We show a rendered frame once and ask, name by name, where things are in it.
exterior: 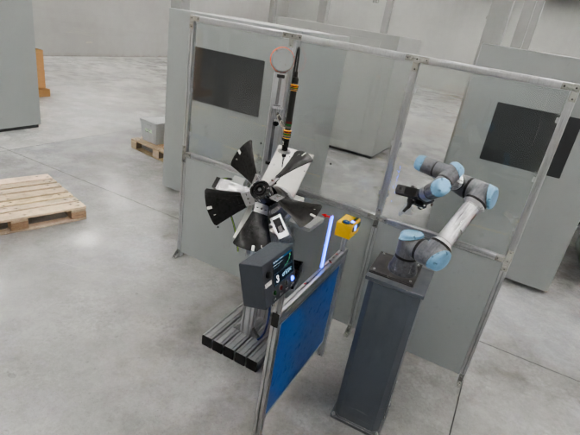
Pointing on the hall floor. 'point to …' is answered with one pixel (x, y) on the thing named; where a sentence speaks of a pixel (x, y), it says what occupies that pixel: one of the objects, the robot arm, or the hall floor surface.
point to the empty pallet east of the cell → (36, 203)
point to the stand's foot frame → (238, 340)
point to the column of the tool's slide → (272, 121)
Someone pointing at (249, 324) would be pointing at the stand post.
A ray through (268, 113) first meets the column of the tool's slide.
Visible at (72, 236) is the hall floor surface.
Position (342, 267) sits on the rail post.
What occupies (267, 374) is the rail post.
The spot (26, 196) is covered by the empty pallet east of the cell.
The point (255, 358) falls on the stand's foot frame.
